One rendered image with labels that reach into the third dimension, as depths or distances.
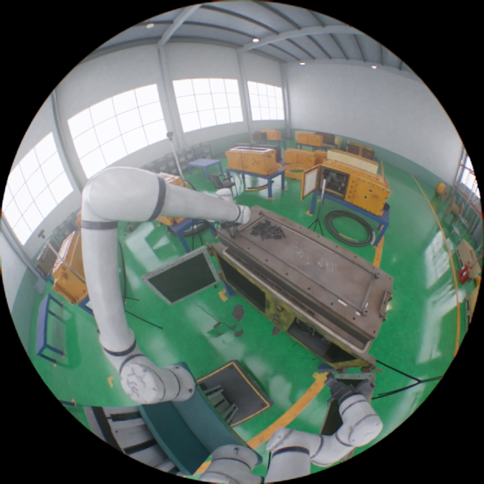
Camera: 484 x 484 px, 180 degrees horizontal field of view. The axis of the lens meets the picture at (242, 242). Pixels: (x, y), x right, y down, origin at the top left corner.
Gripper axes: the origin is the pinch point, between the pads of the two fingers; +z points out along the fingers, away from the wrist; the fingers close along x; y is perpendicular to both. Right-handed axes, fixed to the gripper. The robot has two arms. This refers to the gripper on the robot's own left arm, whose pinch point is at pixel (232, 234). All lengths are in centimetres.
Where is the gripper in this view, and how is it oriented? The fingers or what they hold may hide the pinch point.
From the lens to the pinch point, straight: 107.1
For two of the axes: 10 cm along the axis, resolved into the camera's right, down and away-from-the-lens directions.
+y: -2.3, -6.6, 7.1
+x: -9.7, 2.5, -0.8
